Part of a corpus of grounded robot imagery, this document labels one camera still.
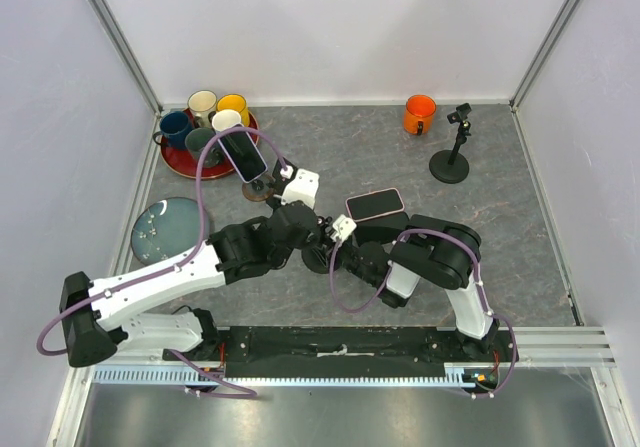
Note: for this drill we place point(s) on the blue ceramic plate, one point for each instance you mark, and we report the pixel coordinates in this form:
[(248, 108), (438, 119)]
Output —
[(166, 228)]

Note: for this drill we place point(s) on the white mug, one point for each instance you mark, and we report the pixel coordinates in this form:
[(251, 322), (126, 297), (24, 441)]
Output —
[(225, 119)]

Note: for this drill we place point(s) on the phone in purple case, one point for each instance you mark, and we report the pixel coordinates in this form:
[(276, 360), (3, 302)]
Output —
[(243, 154)]

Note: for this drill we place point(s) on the dark green mug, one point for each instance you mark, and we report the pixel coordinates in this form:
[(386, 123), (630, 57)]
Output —
[(195, 143)]

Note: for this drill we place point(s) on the yellow mug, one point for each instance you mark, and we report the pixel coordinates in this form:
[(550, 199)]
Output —
[(237, 103)]

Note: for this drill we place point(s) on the blue mug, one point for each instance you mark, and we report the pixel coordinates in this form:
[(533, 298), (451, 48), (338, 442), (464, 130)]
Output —
[(174, 128)]

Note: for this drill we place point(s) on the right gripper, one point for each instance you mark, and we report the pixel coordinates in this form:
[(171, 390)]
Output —
[(339, 250)]

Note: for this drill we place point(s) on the red round tray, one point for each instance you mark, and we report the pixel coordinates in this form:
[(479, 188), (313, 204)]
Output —
[(182, 163)]

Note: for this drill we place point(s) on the black round-base phone stand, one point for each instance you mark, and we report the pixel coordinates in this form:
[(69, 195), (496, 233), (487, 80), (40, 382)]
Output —
[(450, 166)]

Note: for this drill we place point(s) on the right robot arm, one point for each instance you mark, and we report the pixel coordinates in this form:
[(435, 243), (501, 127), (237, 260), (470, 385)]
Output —
[(394, 254)]

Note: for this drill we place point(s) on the grey slotted cable duct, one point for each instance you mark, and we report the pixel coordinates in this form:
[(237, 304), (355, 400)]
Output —
[(181, 375)]

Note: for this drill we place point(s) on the wooden round-base phone stand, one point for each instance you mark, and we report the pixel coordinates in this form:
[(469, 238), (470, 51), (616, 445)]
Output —
[(258, 190)]

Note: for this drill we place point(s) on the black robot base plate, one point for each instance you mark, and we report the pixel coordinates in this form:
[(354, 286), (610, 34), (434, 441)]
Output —
[(345, 352)]

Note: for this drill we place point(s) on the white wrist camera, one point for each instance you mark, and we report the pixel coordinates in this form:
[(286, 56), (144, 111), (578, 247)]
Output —
[(300, 186), (342, 228)]

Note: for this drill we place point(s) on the black phone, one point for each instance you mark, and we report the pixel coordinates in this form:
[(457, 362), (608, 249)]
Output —
[(382, 230)]

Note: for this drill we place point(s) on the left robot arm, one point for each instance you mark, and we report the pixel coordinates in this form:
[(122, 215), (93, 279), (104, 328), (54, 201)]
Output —
[(96, 312)]

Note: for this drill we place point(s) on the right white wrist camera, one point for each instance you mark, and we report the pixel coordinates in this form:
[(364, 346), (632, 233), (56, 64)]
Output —
[(342, 228)]

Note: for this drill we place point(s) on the orange mug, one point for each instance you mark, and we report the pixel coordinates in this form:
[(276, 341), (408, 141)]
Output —
[(419, 113)]

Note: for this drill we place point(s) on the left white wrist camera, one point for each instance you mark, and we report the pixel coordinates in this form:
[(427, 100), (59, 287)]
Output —
[(300, 186)]

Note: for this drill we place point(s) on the cream mug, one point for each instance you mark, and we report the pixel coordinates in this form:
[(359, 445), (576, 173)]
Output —
[(202, 105)]

